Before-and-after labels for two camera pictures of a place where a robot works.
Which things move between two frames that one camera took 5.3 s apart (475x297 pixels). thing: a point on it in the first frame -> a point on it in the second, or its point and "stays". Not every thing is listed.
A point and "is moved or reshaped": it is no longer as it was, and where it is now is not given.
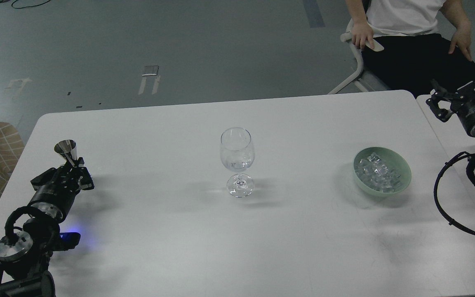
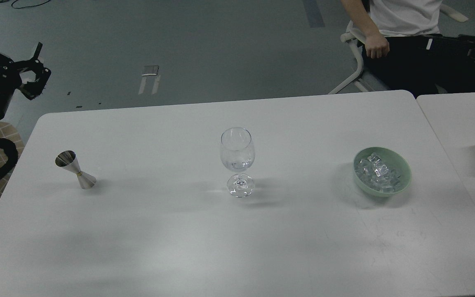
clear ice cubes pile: x=374 y=174 stays
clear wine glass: x=238 y=154 stays
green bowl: x=380 y=172 stays
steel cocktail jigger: x=67 y=149 is moved or reshaped
